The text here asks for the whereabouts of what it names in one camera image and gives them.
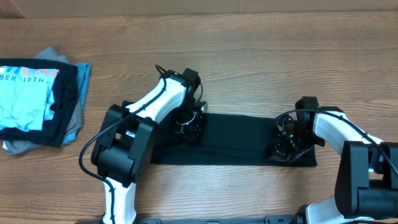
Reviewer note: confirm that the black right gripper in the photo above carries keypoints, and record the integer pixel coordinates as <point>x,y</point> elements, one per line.
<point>285,143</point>

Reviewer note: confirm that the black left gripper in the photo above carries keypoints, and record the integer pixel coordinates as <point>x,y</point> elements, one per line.
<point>194,133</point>

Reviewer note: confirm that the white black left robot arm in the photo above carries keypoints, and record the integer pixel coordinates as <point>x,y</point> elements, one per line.
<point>123,147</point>

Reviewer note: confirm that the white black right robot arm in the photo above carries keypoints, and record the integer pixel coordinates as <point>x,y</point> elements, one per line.
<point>366,183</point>

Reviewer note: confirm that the folded grey shirt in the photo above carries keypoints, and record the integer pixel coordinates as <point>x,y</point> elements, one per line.
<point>66,96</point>

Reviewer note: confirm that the folded blue shirt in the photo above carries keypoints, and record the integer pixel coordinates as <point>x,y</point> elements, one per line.
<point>76,122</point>

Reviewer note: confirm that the folded black printed t-shirt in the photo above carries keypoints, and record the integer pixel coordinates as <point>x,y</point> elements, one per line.
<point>26,97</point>

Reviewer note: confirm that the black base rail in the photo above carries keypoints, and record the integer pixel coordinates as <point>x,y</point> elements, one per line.
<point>211,221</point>

